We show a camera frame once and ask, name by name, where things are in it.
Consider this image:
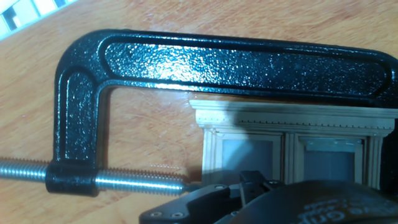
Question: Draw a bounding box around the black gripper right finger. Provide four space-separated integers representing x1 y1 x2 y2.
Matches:
252 170 283 202

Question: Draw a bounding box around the black C-clamp with steel screw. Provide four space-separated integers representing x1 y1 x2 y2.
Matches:
0 28 398 198

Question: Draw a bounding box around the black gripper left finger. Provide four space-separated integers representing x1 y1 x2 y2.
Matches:
139 170 254 224

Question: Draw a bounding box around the miniature wooden sliding window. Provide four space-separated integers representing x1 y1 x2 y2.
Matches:
188 99 398 190

